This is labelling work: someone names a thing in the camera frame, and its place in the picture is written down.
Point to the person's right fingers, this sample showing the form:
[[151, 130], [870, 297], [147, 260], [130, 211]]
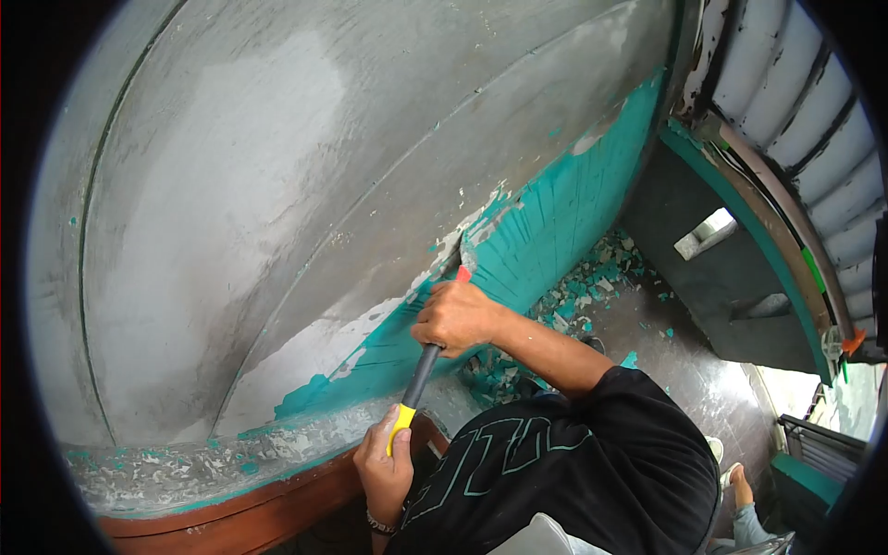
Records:
[[426, 324]]

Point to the person's right hand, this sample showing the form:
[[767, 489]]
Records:
[[463, 318]]

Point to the green brown door frame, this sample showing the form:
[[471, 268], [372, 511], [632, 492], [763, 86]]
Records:
[[763, 223]]

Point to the pile of green paint flakes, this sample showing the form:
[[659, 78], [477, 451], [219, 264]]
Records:
[[590, 291]]

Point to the brown wooden ledge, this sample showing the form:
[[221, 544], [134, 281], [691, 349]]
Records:
[[243, 520]]

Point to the black metal grate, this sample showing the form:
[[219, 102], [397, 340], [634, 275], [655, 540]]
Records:
[[822, 447]]

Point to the person's body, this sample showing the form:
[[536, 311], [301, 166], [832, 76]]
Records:
[[555, 472]]

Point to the white concrete block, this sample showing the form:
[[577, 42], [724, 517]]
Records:
[[704, 234]]

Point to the person's left hand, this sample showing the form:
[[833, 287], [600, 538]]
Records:
[[381, 472]]

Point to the white slatted shutter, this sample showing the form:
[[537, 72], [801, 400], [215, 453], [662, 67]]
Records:
[[798, 90]]

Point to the person's left thumb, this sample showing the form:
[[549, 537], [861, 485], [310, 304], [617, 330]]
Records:
[[384, 427]]

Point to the person's legs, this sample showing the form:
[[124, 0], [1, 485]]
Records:
[[746, 520]]

